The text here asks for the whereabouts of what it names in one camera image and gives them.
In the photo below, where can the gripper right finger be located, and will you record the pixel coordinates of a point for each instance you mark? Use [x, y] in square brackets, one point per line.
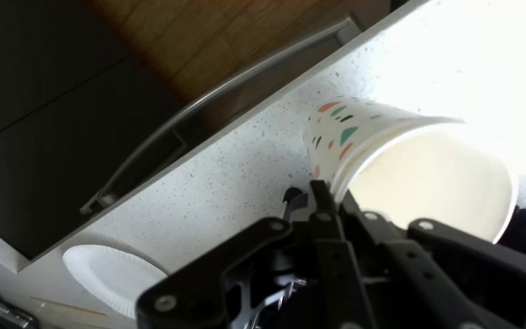
[464, 274]

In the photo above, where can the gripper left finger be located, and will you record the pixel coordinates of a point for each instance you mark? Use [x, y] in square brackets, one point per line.
[226, 260]

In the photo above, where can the white paper plate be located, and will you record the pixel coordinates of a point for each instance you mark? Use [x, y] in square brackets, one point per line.
[107, 274]

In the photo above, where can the black round object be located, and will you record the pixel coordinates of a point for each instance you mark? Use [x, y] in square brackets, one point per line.
[524, 230]

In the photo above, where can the wooden stick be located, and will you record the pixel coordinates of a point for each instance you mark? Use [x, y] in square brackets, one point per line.
[69, 307]

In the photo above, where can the paper cup with colourful spots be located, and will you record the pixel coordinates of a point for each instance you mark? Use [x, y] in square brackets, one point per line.
[427, 183]

